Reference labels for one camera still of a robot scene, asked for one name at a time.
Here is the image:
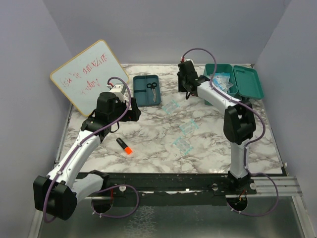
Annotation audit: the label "blue alcohol pad sachets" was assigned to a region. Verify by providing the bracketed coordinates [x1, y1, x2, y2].
[212, 72, 233, 93]

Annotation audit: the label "black handled scissors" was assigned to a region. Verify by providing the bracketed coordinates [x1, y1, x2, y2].
[147, 82, 157, 102]

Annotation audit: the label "teal divided tray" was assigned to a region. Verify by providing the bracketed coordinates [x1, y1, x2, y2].
[133, 75, 161, 107]

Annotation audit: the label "teal plaster sheet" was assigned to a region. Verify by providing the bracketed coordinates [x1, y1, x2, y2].
[173, 136, 193, 155]
[162, 100, 180, 115]
[179, 119, 199, 135]

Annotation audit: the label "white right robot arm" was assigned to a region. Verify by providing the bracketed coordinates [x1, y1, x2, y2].
[177, 61, 256, 194]

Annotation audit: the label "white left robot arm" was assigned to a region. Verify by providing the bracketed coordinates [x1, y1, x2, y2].
[33, 92, 141, 223]

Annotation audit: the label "teal medicine kit box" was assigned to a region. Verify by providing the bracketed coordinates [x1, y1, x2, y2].
[204, 63, 264, 100]

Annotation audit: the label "yellow framed whiteboard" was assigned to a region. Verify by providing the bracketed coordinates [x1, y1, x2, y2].
[50, 40, 129, 117]

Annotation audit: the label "black orange highlighter marker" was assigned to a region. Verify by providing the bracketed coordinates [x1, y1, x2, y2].
[116, 138, 132, 155]

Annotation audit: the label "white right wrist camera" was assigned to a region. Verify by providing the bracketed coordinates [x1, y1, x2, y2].
[180, 57, 194, 64]

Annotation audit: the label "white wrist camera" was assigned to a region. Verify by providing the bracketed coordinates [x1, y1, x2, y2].
[180, 57, 194, 64]
[107, 84, 126, 102]

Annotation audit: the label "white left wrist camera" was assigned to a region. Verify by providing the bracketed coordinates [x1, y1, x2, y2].
[107, 84, 126, 102]

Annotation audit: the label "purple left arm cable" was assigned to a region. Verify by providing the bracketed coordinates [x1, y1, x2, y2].
[42, 76, 132, 223]

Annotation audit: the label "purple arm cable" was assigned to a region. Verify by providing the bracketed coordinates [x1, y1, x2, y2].
[182, 48, 267, 174]
[42, 76, 132, 223]

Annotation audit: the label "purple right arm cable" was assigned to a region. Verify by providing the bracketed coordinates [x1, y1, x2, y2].
[182, 48, 267, 174]

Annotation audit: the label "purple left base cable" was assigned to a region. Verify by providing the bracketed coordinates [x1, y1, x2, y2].
[91, 184, 140, 219]

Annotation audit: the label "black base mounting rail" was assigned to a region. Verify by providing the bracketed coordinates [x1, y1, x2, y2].
[74, 169, 258, 207]

